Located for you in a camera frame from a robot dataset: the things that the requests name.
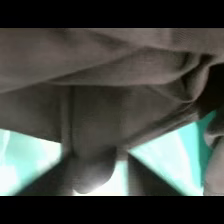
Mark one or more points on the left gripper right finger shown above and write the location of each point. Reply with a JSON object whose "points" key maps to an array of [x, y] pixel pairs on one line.
{"points": [[146, 181]]}

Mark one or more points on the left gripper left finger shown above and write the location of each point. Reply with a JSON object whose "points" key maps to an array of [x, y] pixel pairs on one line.
{"points": [[50, 181]]}

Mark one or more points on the brown T-shirt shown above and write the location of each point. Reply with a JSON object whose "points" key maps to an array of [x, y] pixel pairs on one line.
{"points": [[110, 66]]}

